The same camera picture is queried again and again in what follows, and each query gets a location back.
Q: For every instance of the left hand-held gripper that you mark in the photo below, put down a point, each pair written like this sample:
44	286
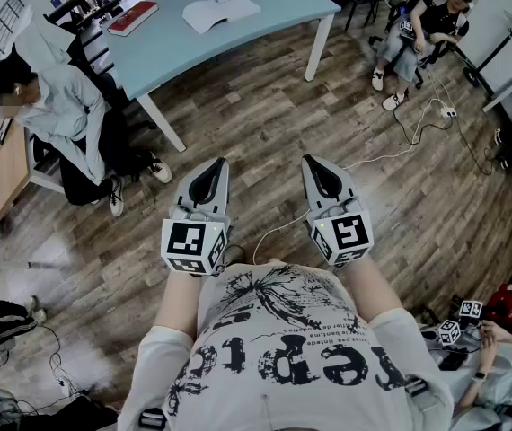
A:
188	245

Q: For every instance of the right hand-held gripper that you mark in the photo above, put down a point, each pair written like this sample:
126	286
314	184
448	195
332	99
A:
348	236

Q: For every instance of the white paper booklet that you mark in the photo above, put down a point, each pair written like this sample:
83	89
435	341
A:
220	11

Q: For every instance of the person's left forearm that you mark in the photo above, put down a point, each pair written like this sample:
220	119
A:
177	299

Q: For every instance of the person's right forearm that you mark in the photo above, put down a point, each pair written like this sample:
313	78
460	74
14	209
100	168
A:
373	285

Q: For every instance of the red hardcover book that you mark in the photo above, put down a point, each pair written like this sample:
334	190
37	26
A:
132	18

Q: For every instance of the white table leg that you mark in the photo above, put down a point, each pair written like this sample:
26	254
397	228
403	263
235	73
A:
161	121
319	47

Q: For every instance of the white power strip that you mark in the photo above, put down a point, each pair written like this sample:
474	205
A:
449	111

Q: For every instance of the white printed t-shirt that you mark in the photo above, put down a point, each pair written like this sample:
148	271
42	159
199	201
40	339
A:
283	330

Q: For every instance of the white chair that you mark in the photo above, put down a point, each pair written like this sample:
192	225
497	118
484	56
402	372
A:
45	180

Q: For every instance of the black office chair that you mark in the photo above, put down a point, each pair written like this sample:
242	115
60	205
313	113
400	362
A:
470	75

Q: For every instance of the black framed tablet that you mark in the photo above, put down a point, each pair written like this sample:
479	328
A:
3	130

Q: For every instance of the red plastic box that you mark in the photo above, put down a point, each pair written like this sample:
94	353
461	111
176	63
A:
509	305

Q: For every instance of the grey harness buckle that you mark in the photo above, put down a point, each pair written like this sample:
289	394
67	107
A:
152	419
416	386

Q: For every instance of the small white charger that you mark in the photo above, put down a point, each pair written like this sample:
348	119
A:
64	386

